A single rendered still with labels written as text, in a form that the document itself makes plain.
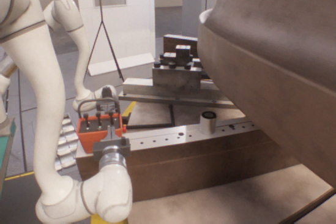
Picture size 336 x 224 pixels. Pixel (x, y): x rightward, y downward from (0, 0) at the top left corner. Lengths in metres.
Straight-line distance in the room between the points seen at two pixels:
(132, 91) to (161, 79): 0.37
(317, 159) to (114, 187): 0.59
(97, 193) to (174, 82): 1.52
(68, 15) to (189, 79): 1.18
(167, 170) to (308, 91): 0.76
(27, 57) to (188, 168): 0.95
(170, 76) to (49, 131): 1.57
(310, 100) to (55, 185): 0.75
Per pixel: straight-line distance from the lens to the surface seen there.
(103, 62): 4.02
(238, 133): 1.18
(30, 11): 0.46
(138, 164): 1.09
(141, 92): 2.21
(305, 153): 0.78
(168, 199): 1.31
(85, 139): 0.99
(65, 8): 1.23
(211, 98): 2.15
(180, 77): 1.98
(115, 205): 0.61
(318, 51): 0.83
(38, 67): 0.47
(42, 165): 0.61
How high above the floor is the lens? 1.36
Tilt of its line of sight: 28 degrees down
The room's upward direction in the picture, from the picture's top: straight up
